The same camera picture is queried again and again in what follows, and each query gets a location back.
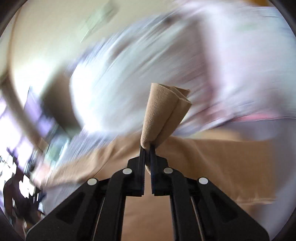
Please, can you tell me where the lavender bed sheet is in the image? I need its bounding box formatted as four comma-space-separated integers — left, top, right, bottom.
43, 119, 295, 239

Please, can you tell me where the floral pink pillow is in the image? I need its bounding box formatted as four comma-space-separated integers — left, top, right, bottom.
70, 14, 208, 136
165, 1, 295, 135

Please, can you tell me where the left floral pink pillow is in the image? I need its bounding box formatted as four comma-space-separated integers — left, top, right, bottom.
70, 14, 208, 136

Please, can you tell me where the tan long-sleeve shirt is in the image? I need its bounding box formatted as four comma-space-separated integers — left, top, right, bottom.
27, 83, 275, 240

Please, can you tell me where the right floral pink pillow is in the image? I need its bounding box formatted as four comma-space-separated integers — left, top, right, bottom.
165, 1, 295, 135

